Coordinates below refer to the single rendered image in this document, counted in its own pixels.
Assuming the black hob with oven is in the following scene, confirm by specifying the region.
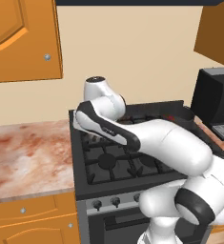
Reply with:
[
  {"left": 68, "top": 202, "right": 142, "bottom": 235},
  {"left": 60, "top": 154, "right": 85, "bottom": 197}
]
[{"left": 68, "top": 100, "right": 224, "bottom": 244}]

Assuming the black coffee machine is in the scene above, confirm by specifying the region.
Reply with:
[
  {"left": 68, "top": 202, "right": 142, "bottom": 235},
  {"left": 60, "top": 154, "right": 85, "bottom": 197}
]
[{"left": 190, "top": 67, "right": 224, "bottom": 142}]

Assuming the black oven door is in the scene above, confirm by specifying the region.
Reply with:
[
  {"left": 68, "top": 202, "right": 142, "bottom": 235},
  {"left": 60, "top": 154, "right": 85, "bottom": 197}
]
[{"left": 87, "top": 207, "right": 213, "bottom": 244}]

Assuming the orange drawer front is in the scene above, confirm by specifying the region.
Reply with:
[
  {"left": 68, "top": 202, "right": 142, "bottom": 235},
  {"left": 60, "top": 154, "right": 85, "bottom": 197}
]
[{"left": 0, "top": 192, "right": 78, "bottom": 231}]

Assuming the dark extractor hood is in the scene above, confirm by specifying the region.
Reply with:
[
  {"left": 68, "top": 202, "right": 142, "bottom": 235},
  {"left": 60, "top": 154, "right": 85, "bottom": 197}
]
[{"left": 54, "top": 0, "right": 224, "bottom": 7}]

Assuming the orange base cupboard door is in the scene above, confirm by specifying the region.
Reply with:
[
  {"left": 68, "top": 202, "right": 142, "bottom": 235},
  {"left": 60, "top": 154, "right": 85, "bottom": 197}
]
[{"left": 0, "top": 213, "right": 82, "bottom": 244}]

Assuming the orange wall cupboard door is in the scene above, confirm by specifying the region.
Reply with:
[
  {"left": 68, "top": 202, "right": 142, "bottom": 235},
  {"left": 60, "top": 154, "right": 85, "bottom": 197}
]
[{"left": 0, "top": 0, "right": 64, "bottom": 84}]

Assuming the orange wall cupboard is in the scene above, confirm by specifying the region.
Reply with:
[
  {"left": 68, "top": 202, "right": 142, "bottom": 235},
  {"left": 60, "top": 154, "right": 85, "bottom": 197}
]
[{"left": 193, "top": 0, "right": 224, "bottom": 69}]

